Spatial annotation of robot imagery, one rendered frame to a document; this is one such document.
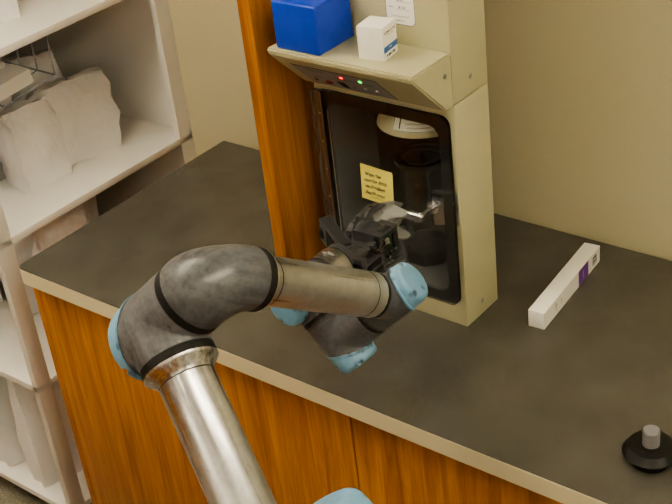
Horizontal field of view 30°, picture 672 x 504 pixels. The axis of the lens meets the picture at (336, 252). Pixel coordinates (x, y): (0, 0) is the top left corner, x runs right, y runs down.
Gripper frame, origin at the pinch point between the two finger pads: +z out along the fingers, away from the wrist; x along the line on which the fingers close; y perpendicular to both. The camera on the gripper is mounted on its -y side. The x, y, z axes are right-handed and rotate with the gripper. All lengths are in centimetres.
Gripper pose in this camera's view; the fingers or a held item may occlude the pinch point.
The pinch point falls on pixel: (395, 211)
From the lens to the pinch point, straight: 232.9
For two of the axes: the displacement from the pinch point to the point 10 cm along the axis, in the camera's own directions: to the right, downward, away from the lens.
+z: 6.1, -4.7, 6.4
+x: -1.3, -8.6, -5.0
